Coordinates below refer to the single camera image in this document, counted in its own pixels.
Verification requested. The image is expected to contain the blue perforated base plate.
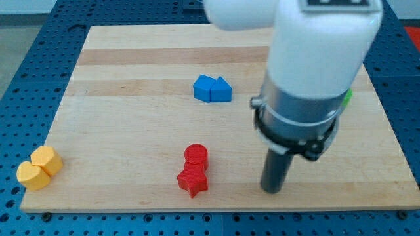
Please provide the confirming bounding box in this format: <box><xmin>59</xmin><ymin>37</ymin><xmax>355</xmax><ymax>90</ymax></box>
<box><xmin>1</xmin><ymin>0</ymin><xmax>419</xmax><ymax>235</ymax></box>

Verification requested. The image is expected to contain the red star block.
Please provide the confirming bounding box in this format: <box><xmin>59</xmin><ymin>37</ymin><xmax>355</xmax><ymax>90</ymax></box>
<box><xmin>177</xmin><ymin>162</ymin><xmax>209</xmax><ymax>198</ymax></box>

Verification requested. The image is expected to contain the red circle block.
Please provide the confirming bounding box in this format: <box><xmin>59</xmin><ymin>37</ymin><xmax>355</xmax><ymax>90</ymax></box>
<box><xmin>184</xmin><ymin>144</ymin><xmax>209</xmax><ymax>170</ymax></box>

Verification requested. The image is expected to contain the wooden board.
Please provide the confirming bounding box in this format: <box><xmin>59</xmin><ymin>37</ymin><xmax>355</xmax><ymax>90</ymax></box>
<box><xmin>20</xmin><ymin>24</ymin><xmax>419</xmax><ymax>213</ymax></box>

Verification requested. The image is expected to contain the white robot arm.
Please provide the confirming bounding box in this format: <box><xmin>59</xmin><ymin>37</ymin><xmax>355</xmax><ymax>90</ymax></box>
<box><xmin>203</xmin><ymin>0</ymin><xmax>383</xmax><ymax>193</ymax></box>

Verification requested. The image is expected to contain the yellow hexagon block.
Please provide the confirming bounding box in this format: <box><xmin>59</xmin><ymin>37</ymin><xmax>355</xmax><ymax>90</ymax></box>
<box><xmin>30</xmin><ymin>146</ymin><xmax>64</xmax><ymax>176</ymax></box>

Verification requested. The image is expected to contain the blue cube block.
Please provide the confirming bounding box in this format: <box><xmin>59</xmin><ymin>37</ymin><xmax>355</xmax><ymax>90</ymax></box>
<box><xmin>193</xmin><ymin>75</ymin><xmax>216</xmax><ymax>102</ymax></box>

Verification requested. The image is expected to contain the yellow heart block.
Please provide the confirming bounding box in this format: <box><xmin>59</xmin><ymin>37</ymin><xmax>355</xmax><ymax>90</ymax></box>
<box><xmin>16</xmin><ymin>161</ymin><xmax>51</xmax><ymax>191</ymax></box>

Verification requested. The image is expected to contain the green block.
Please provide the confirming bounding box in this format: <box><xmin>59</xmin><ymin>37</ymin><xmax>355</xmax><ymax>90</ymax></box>
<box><xmin>341</xmin><ymin>88</ymin><xmax>353</xmax><ymax>108</ymax></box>

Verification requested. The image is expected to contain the blue triangle block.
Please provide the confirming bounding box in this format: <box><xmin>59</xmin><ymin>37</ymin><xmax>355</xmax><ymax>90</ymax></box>
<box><xmin>210</xmin><ymin>77</ymin><xmax>232</xmax><ymax>102</ymax></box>

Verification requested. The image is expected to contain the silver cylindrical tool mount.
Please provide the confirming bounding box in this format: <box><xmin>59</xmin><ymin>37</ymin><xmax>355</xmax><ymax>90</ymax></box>
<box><xmin>250</xmin><ymin>74</ymin><xmax>345</xmax><ymax>161</ymax></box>

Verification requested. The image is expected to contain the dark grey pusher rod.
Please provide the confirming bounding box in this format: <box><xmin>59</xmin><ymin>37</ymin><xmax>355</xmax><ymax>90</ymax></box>
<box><xmin>260</xmin><ymin>149</ymin><xmax>293</xmax><ymax>194</ymax></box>

